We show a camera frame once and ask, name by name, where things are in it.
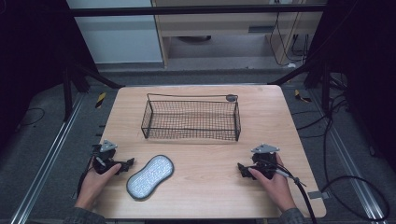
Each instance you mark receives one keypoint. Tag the person's right hand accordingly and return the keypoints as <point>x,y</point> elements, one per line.
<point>277,186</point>

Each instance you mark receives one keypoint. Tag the black metal stand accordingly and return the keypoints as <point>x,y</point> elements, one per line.
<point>77,84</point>
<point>314,77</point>

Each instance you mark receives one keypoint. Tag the person's left hand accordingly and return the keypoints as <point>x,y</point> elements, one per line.
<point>96,183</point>

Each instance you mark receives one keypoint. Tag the aluminium floor rail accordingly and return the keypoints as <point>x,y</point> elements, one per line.
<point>46,161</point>
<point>345,158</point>

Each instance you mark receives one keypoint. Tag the grey oval scrubbing pad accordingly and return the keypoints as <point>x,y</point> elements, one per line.
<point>150,177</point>

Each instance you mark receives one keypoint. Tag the white cabinet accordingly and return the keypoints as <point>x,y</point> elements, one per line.
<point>118,39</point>

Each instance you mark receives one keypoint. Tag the grey tape piece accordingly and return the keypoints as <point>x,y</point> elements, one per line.
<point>317,195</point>

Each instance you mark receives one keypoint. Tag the black horizontal frame bar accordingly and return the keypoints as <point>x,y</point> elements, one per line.
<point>193,10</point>

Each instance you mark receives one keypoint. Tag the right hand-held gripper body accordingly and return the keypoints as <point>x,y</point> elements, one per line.
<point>265,160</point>

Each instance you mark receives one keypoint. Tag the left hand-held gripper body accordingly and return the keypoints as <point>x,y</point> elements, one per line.
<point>104,155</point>

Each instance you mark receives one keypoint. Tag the yellow black striped tape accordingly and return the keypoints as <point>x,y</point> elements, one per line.
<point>301,96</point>
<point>100,100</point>

